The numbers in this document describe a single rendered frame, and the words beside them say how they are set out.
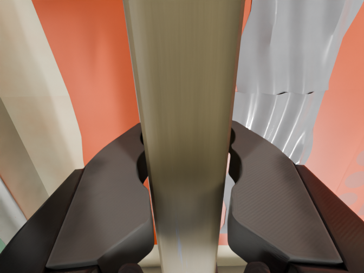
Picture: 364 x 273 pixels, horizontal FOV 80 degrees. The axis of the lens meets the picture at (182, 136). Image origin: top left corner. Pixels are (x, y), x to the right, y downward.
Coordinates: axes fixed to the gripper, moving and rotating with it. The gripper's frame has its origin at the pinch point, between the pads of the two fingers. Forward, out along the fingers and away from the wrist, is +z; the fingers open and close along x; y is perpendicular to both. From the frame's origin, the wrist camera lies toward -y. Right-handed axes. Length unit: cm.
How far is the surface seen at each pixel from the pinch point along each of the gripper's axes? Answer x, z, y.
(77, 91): -8.4, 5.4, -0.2
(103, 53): -5.8, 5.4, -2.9
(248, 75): 4.6, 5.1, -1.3
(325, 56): 9.8, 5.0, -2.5
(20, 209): -14.6, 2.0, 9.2
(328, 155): 13.2, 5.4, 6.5
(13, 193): -14.6, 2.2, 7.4
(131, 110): -4.4, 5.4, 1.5
